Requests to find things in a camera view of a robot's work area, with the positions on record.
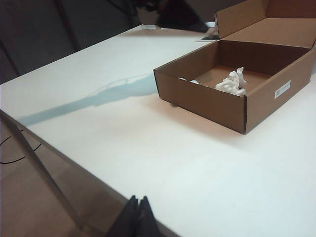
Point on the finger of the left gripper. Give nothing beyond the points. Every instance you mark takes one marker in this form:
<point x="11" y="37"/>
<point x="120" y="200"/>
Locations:
<point x="180" y="17"/>

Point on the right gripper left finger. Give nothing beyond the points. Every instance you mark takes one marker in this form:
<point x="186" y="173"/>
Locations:
<point x="126" y="219"/>

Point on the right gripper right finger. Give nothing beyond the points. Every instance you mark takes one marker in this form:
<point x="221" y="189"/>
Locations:
<point x="146" y="219"/>

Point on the small white paper ball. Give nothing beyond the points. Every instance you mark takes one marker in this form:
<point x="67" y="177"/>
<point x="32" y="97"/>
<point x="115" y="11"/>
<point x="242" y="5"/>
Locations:
<point x="184" y="79"/>

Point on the large white paper ball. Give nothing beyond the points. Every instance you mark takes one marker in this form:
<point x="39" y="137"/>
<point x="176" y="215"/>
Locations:
<point x="232" y="84"/>

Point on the brown cardboard box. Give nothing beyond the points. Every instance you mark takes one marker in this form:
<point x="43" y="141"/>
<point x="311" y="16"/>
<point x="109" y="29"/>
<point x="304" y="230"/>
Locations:
<point x="209" y="108"/>

